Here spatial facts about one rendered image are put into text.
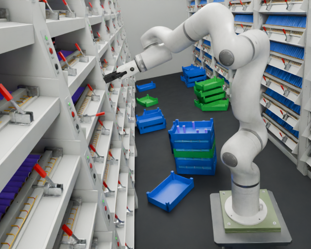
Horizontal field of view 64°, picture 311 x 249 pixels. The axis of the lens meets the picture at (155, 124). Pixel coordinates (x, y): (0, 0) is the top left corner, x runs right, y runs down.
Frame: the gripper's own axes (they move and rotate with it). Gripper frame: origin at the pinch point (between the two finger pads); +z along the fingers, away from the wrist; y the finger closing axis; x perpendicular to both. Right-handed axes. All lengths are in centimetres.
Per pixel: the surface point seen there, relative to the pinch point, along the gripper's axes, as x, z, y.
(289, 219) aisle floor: -115, -59, -15
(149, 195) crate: -92, 18, 22
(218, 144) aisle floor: -112, -48, 81
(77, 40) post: 20.6, 9.2, 18.0
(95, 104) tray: -7.5, 10.3, -7.1
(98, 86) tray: -5.3, 10.7, 17.6
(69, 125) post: 2, 6, -52
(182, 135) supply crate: -69, -21, 45
